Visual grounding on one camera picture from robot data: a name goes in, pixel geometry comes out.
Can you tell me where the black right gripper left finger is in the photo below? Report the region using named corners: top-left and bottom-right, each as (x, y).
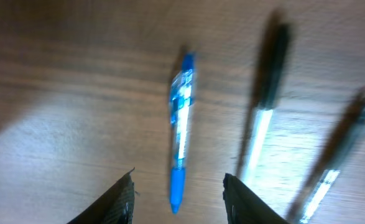
top-left (68, 168), bottom-right (136, 224)

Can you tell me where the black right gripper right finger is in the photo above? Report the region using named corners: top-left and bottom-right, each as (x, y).
top-left (223, 173), bottom-right (289, 224)

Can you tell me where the blue ballpoint pen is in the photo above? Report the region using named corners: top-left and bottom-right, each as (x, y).
top-left (169, 52), bottom-right (196, 215)

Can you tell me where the black cap permanent marker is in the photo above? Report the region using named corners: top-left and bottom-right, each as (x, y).
top-left (236, 22), bottom-right (291, 186)

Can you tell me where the thin black pen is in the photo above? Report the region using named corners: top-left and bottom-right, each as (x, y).
top-left (287, 87), bottom-right (365, 223)

